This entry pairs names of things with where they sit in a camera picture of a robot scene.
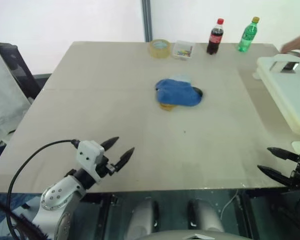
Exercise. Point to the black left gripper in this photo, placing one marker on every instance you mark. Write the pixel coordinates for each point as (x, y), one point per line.
(105, 168)

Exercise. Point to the blue cloth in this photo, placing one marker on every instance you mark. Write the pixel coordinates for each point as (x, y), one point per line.
(176, 92)

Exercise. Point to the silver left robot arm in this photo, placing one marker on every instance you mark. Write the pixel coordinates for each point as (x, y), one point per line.
(56, 197)

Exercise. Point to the white plastic bin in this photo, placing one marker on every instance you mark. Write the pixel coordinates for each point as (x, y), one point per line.
(290, 87)

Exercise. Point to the clear box of coloured clips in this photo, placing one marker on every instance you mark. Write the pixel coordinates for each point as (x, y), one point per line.
(183, 50)

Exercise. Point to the person's bare hand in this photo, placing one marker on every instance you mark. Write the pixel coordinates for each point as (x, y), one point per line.
(291, 47)

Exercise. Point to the grey rounded left robot leg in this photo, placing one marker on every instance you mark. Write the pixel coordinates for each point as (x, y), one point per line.
(141, 217)

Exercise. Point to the grey rounded robot leg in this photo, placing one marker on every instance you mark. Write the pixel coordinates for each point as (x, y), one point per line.
(206, 216)
(141, 217)

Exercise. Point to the grey rounded right robot leg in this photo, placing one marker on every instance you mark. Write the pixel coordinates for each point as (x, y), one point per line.
(206, 216)

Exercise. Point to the grey slipper insole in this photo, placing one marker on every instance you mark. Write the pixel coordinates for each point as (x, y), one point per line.
(182, 77)

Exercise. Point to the grey robot torso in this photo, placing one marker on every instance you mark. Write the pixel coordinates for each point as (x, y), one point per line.
(180, 235)

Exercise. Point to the clear packing tape roll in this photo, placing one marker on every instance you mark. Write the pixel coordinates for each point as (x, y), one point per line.
(160, 51)

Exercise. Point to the blue denim fabric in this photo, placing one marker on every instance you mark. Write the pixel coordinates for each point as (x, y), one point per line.
(18, 200)

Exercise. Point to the black office chair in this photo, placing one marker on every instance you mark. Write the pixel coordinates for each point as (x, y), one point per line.
(22, 70)

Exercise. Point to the grey cloth on chair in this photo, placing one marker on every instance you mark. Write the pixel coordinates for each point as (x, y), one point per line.
(5, 95)

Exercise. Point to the green bottle with yellow cap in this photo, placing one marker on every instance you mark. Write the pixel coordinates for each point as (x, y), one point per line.
(247, 37)

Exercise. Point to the cola bottle with red cap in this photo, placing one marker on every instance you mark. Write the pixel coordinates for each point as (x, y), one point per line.
(214, 40)

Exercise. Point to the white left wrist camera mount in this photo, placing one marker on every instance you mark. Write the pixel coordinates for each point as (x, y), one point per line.
(88, 155)

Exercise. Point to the grey vertical window post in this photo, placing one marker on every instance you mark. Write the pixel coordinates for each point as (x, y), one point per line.
(147, 20)

